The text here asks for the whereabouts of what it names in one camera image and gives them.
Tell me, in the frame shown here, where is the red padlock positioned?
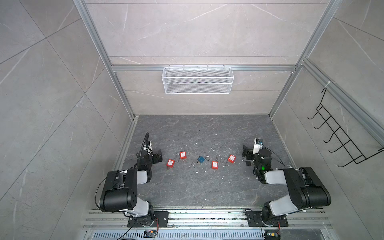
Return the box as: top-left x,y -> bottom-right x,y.
167,159 -> 175,169
211,161 -> 219,172
176,151 -> 187,160
221,155 -> 236,168

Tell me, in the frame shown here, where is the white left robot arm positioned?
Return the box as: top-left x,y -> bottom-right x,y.
95,132 -> 169,228

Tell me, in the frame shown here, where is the black wire hook rack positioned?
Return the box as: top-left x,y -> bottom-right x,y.
307,88 -> 384,168

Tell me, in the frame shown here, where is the white wire mesh basket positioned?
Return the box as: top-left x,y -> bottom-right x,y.
162,67 -> 235,95

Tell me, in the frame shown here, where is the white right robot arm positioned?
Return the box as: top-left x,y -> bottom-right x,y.
242,146 -> 332,226

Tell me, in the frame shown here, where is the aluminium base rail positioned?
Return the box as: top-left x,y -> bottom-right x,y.
77,207 -> 338,240

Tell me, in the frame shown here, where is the blue padlock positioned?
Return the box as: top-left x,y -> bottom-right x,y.
197,156 -> 211,164

